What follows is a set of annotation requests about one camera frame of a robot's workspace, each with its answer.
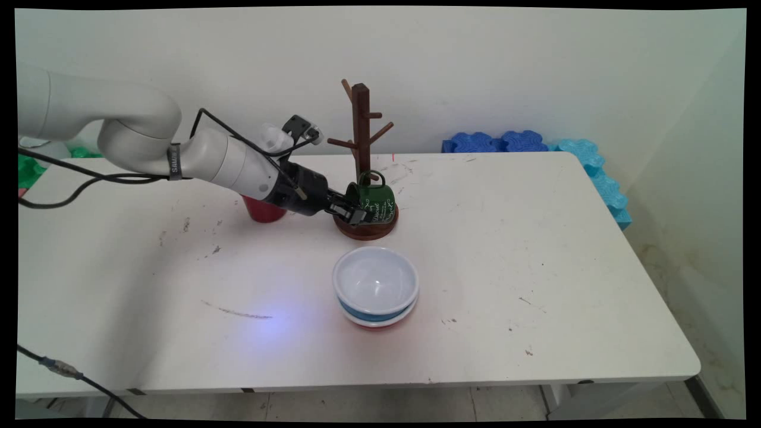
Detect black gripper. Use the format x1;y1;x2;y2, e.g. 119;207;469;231
271;159;375;227

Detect green enamel mug white lettering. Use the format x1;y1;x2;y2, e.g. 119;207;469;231
345;170;397;225

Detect dark wooden mug tree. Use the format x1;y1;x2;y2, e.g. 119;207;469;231
327;78;400;241

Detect white bowl blue outside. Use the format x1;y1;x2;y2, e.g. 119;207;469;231
332;246;420;323

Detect red enamel mug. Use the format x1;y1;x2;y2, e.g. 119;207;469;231
241;194;288;225

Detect dark blue foam tile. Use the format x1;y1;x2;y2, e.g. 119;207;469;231
441;131;505;154
499;130;549;153

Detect light blue foam tiles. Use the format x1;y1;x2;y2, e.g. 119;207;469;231
546;139;633;231

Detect white enamel mug dark rim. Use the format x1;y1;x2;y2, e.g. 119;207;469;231
18;137;72;161

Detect green foam mat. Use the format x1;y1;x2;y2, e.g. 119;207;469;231
18;146;106;191

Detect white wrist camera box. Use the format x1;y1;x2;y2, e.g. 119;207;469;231
260;115;325;158

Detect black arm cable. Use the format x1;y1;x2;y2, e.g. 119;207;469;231
17;108;322;210

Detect black cable with grey connector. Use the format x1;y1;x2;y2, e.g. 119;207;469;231
17;344;148;420

